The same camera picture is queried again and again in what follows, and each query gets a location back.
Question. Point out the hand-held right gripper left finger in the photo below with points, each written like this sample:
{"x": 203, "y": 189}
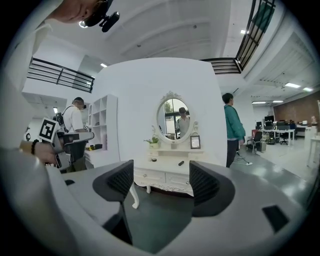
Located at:
{"x": 117, "y": 182}

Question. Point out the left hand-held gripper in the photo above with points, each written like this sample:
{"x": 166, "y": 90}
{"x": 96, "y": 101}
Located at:
{"x": 61, "y": 147}

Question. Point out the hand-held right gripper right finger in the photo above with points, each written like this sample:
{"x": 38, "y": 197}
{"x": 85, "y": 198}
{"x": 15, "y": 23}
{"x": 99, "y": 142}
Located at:
{"x": 208, "y": 191}

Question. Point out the white vanity drawer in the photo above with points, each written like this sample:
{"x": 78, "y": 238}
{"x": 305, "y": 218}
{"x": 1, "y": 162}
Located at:
{"x": 178, "y": 180}

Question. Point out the black tube makeup item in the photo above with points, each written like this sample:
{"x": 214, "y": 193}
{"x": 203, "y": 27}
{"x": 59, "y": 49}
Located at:
{"x": 181, "y": 163}

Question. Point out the black round makeup item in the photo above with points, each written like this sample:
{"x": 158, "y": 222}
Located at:
{"x": 154, "y": 160}

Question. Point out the white vanity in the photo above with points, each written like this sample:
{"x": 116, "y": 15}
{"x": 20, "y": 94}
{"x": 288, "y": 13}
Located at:
{"x": 166, "y": 163}

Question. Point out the person's left forearm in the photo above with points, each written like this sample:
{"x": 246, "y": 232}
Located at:
{"x": 25, "y": 146}

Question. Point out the person's left hand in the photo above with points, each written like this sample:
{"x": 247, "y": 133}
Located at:
{"x": 46, "y": 153}

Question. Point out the white shelf unit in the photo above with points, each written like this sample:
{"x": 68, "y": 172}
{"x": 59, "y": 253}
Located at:
{"x": 103, "y": 122}

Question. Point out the white power strip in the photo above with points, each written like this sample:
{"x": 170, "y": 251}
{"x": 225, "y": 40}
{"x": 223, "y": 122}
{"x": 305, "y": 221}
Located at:
{"x": 248, "y": 163}

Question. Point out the green plant in white pot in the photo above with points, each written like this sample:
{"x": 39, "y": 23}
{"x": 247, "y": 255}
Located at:
{"x": 153, "y": 142}

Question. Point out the black balcony railing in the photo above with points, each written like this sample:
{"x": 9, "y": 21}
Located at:
{"x": 246, "y": 42}
{"x": 60, "y": 75}

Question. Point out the black office chair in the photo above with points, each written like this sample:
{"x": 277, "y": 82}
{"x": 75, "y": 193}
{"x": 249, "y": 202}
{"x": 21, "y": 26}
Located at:
{"x": 284, "y": 136}
{"x": 255, "y": 140}

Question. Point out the ceiling light panel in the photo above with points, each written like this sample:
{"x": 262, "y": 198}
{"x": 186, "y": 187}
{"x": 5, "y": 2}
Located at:
{"x": 103, "y": 65}
{"x": 307, "y": 89}
{"x": 292, "y": 85}
{"x": 244, "y": 31}

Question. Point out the oval white-framed mirror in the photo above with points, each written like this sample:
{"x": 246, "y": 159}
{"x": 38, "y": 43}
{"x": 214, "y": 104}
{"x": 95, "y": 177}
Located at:
{"x": 173, "y": 117}

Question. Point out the person's white shirt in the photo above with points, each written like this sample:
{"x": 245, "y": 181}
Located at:
{"x": 21, "y": 87}

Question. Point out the white office desk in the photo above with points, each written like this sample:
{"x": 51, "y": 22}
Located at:
{"x": 277, "y": 130}

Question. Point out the white side table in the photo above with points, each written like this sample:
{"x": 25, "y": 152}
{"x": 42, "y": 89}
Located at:
{"x": 313, "y": 147}

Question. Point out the person's head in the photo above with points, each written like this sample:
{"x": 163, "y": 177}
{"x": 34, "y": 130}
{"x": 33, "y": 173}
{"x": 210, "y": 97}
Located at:
{"x": 71, "y": 11}

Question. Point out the grey picture frame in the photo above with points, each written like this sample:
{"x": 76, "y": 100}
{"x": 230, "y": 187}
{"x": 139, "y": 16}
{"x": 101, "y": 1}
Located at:
{"x": 195, "y": 142}

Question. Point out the black head-worn camera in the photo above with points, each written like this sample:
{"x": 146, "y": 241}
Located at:
{"x": 106, "y": 18}

